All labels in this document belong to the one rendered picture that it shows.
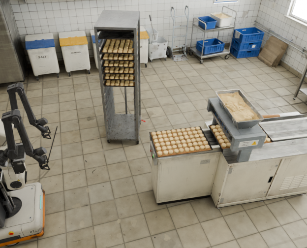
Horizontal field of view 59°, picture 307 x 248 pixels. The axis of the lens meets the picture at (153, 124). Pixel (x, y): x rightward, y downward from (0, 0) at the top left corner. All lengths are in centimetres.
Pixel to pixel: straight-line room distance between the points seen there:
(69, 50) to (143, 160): 297
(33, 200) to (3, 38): 318
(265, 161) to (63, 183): 251
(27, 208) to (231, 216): 233
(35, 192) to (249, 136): 244
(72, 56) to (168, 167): 372
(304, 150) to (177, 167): 139
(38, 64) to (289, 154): 480
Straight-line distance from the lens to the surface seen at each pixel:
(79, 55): 600
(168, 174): 306
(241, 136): 275
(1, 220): 326
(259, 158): 309
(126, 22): 343
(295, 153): 332
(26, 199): 349
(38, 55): 598
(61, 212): 360
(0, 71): 593
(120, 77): 361
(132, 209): 348
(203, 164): 309
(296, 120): 374
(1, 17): 554
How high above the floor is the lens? 288
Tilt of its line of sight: 38 degrees down
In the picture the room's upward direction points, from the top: 1 degrees clockwise
